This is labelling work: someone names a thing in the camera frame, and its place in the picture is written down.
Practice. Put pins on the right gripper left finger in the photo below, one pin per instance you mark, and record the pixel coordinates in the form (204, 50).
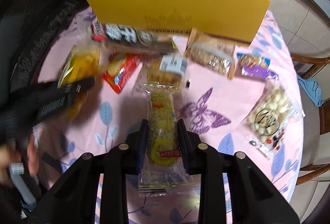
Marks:
(73, 197)

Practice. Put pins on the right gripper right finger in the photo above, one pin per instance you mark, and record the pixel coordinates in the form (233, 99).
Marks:
(254, 199)

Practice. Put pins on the white ball snack bag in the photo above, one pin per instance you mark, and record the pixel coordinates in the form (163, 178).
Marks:
(264, 127)

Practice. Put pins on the green rice cracker bar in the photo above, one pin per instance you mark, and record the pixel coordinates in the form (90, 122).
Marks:
(163, 170)

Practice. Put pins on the left hand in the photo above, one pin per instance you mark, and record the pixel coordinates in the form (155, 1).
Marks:
(8, 155)

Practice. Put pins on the wooden chair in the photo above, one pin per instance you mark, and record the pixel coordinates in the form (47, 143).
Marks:
(314, 123)

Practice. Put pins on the yellow cake clear packet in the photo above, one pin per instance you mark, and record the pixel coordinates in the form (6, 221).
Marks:
(81, 63)

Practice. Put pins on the pink floral tablecloth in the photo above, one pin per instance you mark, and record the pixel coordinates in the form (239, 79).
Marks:
(212, 106)

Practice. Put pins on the red biscuit packet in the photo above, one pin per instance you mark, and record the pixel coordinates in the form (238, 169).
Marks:
(119, 70)

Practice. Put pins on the dark carved wooden furniture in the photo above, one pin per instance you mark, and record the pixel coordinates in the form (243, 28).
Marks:
(28, 28)

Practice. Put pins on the blue cloth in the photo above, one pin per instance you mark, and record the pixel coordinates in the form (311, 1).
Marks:
(312, 89)

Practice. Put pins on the black long sausage packet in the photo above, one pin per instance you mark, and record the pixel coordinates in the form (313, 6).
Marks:
(125, 39)

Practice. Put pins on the purple snack packet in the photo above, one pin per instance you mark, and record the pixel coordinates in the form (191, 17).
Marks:
(255, 66)

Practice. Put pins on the tan peanut snack packet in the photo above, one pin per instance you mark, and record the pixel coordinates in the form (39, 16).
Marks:
(216, 54)

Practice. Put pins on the round pastry clear wrap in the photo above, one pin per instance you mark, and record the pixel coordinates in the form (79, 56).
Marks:
(166, 72)

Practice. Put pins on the yellow cardboard box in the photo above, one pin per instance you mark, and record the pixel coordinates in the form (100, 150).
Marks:
(238, 20)

